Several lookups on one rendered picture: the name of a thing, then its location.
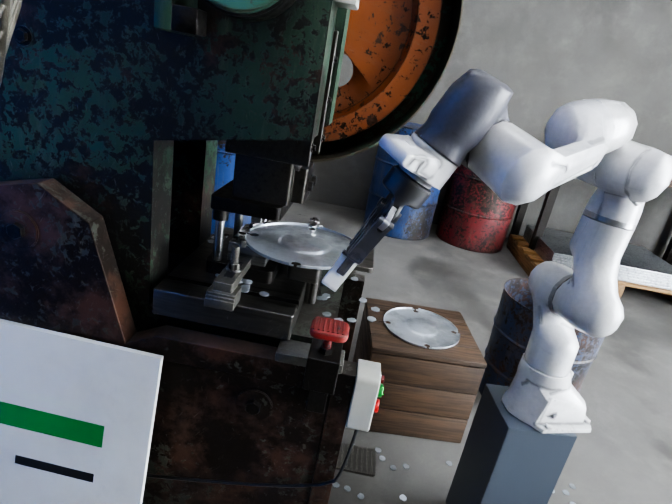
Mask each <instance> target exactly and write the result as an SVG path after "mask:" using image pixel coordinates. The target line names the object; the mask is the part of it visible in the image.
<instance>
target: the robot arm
mask: <svg viewBox="0 0 672 504"><path fill-rule="evenodd" d="M512 95H513V91H512V90H511V89H510V88H509V87H508V85H506V84H505V83H503V82H501V81H500V80H498V79H496V78H495V77H493V76H491V75H490V74H488V73H486V72H485V71H483V70H480V69H469V70H468V71H467V72H466V73H465V74H463V75H462V76H461V77H460V78H458V79H457V80H456V81H455V82H453V83H452V84H451V86H450V87H449V88H448V90H447V91H446V92H445V94H444V95H443V96H442V98H441V99H440V100H439V102H438V103H437V104H436V106H435V107H434V108H433V110H432V111H431V112H430V115H429V117H428V119H427V121H426V122H425V123H424V124H423V125H422V126H421V127H419V128H418V129H417V130H416V131H415V132H413V134H412V135H411V136H409V135H398V134H387V133H386V134H384V135H383V136H382V138H381V139H380V140H379V146H380V147H381V148H383V149H384V150H385V151H386V152H387V153H388V154H389V155H390V156H391V157H392V158H393V159H394V160H396V161H397V162H398V163H399V165H393V167H392V168H391V169H390V171H389V172H388V173H387V175H386V176H385V177H384V179H383V180H382V183H383V185H384V187H385V188H386V189H387V190H388V191H389V192H390V193H389V194H388V195H387V197H386V198H384V197H381V198H380V200H379V201H378V202H377V206H376V207H375V209H374V210H373V211H372V212H371V214H370V215H369V217H368V218H367V220H366V221H365V222H364V224H363V225H362V227H361V228H360V229H359V231H358V232H357V233H356V235H355V236H354V238H353V239H352V240H351V241H350V243H349V244H350V245H349V246H348V247H347V250H345V249H344V250H343V251H342V255H341V256H340V257H339V258H338V260H337V261H336V262H335V264H334V265H333V266H332V267H331V269H330V270H329V271H328V273H327V274H326V275H325V276H324V278H323V279H322V283H323V284H324V285H325V286H327V287H328V288H330V289H331V290H333V291H334V292H336V290H337V289H338V288H339V287H340V285H341V284H342V283H343V282H344V280H345V279H346V278H347V277H348V275H349V274H350V273H351V272H352V270H353V269H354V268H355V267H356V265H357V264H358V265H359V264H361V263H362V261H363V260H364V259H365V258H366V256H367V255H368V254H369V253H370V252H371V251H372V250H373V249H374V247H375V246H376V245H377V244H378V243H379V242H380V241H381V239H382V238H383V237H384V236H385V235H386V234H387V233H388V232H389V231H390V230H391V229H393V228H394V223H396V222H397V221H398V220H399V218H400V217H401V215H402V214H400V212H401V210H402V209H403V207H404V206H405V205H408V206H409V207H410V208H413V209H419V208H420V207H421V206H422V205H423V203H424V202H425V201H426V200H427V198H428V197H429V196H430V195H431V191H430V189H431V188H432V186H433V187H435V188H437V189H439V190H440V189H441V188H442V187H443V185H444V184H445V183H446V181H447V180H448V179H449V178H450V176H451V175H452V174H453V173H454V171H455V170H456V169H457V168H458V167H460V166H461V164H462V165H464V166H465V167H466V168H467V169H468V170H470V171H471V172H473V173H475V174H476V175H477V176H478V177H479V178H480V179H481V180H482V181H483V182H484V183H485V184H486V185H487V186H488V187H489V188H491V189H492V190H493V192H494V193H495V194H496V195H497V196H498V197H499V198H500V199H501V200H502V201H504V202H507V203H510V204H513V205H520V204H524V203H528V202H532V201H535V200H536V199H538V198H539V197H540V196H542V195H543V194H545V193H546V192H547V191H549V190H551V189H553V188H555V187H557V186H559V185H561V184H563V183H565V182H568V181H570V180H572V179H579V180H582V181H584V182H586V183H588V184H590V185H592V186H595V187H597V190H596V191H595V192H594V194H593V195H592V196H591V198H590V199H589V201H588V203H587V205H586V207H585V209H584V211H583V215H582V217H581V219H580V221H579V223H578V225H577V227H576V229H575V232H574V234H573V236H572V238H571V240H570V250H571V253H572V256H573V270H572V269H571V268H569V267H567V266H565V265H563V264H559V263H556V262H553V261H545V262H542V263H541V264H539V265H537V266H536V267H535V268H534V269H533V270H532V271H531V273H530V276H529V279H528V285H529V288H530V291H531V294H532V300H533V329H532V332H531V335H530V338H529V341H528V344H527V348H526V351H525V353H523V355H522V358H521V360H520V362H519V364H518V368H517V372H516V374H515V376H514V378H513V380H512V382H511V384H510V386H509V388H508V389H507V390H506V391H505V392H504V394H503V396H502V399H501V401H502V402H503V404H504V406H505V407H506V409H507V411H508V412H509V413H511V414H512V415H514V416H515V417H517V418H518V419H519V420H521V421H523V422H524V423H526V424H528V425H530V426H532V427H533V428H535V429H536V430H538V431H539V432H540V433H542V434H543V433H590V432H591V425H590V421H591V420H589V419H588V417H587V416H586V414H585V413H586V404H585V401H584V399H583V398H582V396H581V395H580V394H579V392H578V391H577V390H576V389H575V387H574V386H573V385H572V384H571V379H572V377H573V374H574V373H573V371H572V370H571V367H572V365H573V362H574V360H575V357H576V354H577V352H578V349H579V343H578V340H577V337H576V334H575V332H574V328H575V329H577V330H579V331H581V332H583V333H585V334H588V335H590V336H592V337H598V338H602V337H605V336H608V335H611V334H612V333H613V332H615V331H616V330H617V329H618V327H619V325H620V324H621V322H622V321H623V319H624V309H623V305H622V303H621V301H620V298H619V294H618V280H617V279H618V273H619V266H620V260H621V258H622V256H623V253H624V251H625V249H626V247H627V245H628V243H629V240H630V238H631V236H632V234H633V232H634V231H635V228H636V226H637V224H638V221H639V219H640V216H641V214H642V211H643V207H644V204H645V202H647V201H650V200H652V199H654V198H656V197H658V196H659V195H660V194H661V193H662V192H663V191H664V190H665V189H666V188H667V187H668V186H669V184H670V181H671V179H672V156H670V155H668V154H666V153H664V152H662V151H660V150H658V149H655V148H652V147H649V146H646V145H643V144H640V143H637V142H634V141H631V139H632V138H633V135H634V133H635V130H636V127H637V125H638V123H637V118H636V114H635V112H634V110H633V109H631V108H630V107H629V106H628V105H627V104H626V103H625V102H620V101H614V100H608V99H602V98H599V99H583V100H577V101H573V102H570V103H567V104H565V105H562V106H561V107H559V108H558V109H556V110H555V112H554V113H553V115H552V116H551V118H550V119H549V120H548V122H547V123H546V126H545V129H544V135H545V144H543V143H542V142H540V141H539V140H537V139H535V138H534V137H532V136H531V135H529V134H528V133H526V132H525V131H523V130H522V129H520V128H519V127H517V126H515V125H514V124H512V123H509V122H508V121H507V120H509V117H508V112H507V104H508V103H509V101H510V99H511V97H512ZM509 121H510V120H509Z"/></svg>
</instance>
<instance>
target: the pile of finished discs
mask: <svg viewBox="0 0 672 504"><path fill-rule="evenodd" d="M413 310H414V309H412V307H398V308H393V309H391V310H389V311H387V312H386V313H385V315H384V318H383V321H384V325H385V326H386V328H387V329H388V330H389V331H390V332H391V333H392V334H393V335H394V336H396V337H397V338H399V339H401V340H403V341H405V342H407V343H409V344H412V345H415V346H419V347H423V348H427V347H425V346H424V345H425V344H428V345H429V346H430V347H429V349H447V348H451V347H453V346H455V345H456V344H457V343H458V342H459V340H460V333H458V329H457V328H456V326H455V325H454V324H452V323H451V322H450V321H449V320H447V319H446V318H444V317H442V316H440V315H438V314H436V313H433V312H430V311H427V310H424V309H420V308H419V309H416V311H418V313H417V312H414V311H413ZM386 321H389V322H391V324H387V323H386ZM451 331H455V332H457V333H456V334H454V333H452V332H451Z"/></svg>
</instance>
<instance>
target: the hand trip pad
mask: <svg viewBox="0 0 672 504"><path fill-rule="evenodd" d="M349 329H350V327H349V324H348V323H346V322H344V321H340V320H335V319H330V318H325V317H315V318H314V319H313V320H312V323H311V327H310V335H311V336H312V337H314V338H316V339H321V340H323V345H322V347H323V348H325V349H330V348H331V344H332V342H336V343H344V342H346V341H347V340H348V336H349Z"/></svg>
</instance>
